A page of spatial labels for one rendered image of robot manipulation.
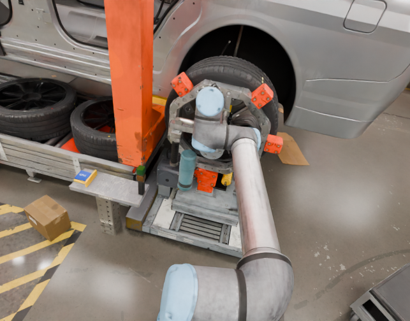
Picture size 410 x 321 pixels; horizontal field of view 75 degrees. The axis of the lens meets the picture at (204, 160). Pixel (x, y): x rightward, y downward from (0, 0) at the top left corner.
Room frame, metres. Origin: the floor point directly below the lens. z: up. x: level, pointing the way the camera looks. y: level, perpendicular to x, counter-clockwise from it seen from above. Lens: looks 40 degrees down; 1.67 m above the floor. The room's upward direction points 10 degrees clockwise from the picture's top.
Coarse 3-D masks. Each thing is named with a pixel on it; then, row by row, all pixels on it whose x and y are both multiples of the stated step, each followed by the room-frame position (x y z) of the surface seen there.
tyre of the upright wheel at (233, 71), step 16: (208, 64) 1.40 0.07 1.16; (224, 64) 1.38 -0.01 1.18; (240, 64) 1.42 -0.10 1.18; (192, 80) 1.32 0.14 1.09; (224, 80) 1.31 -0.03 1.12; (240, 80) 1.30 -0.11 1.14; (256, 80) 1.33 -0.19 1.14; (176, 96) 1.33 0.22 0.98; (272, 112) 1.28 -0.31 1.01; (272, 128) 1.28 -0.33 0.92
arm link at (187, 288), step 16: (176, 272) 0.24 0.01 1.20; (192, 272) 0.24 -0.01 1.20; (208, 272) 0.25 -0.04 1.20; (224, 272) 0.26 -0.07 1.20; (240, 272) 0.27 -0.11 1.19; (176, 288) 0.21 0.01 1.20; (192, 288) 0.21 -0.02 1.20; (208, 288) 0.22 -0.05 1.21; (224, 288) 0.22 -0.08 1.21; (240, 288) 0.23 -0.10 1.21; (176, 304) 0.19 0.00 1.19; (192, 304) 0.19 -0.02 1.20; (208, 304) 0.19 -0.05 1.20; (224, 304) 0.20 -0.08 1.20; (240, 304) 0.20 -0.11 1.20; (160, 320) 0.18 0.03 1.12; (176, 320) 0.17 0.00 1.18; (192, 320) 0.17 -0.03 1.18; (208, 320) 0.18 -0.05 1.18; (224, 320) 0.18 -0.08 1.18; (240, 320) 0.18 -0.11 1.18
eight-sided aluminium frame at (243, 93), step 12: (204, 84) 1.23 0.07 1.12; (228, 84) 1.28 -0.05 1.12; (192, 96) 1.25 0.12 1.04; (228, 96) 1.22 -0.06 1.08; (240, 96) 1.21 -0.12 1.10; (252, 108) 1.21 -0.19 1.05; (264, 120) 1.20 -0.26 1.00; (168, 132) 1.25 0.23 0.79; (264, 132) 1.20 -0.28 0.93; (180, 144) 1.25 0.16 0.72; (264, 144) 1.20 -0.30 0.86; (204, 168) 1.23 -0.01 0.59; (216, 168) 1.22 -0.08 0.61; (228, 168) 1.21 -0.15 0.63
